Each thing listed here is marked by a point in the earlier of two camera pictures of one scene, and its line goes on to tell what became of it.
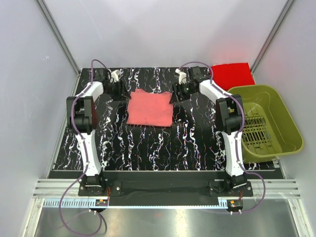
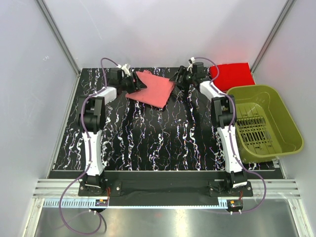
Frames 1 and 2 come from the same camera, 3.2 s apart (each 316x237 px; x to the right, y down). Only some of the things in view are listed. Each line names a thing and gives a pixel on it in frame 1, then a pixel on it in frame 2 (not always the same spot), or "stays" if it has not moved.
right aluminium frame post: [272, 35] stays
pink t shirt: [150, 108] to [157, 91]
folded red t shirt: [228, 75] stays
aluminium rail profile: [276, 188] stays
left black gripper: [122, 94] to [137, 85]
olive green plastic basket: [271, 128] stays
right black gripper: [177, 88] to [181, 71]
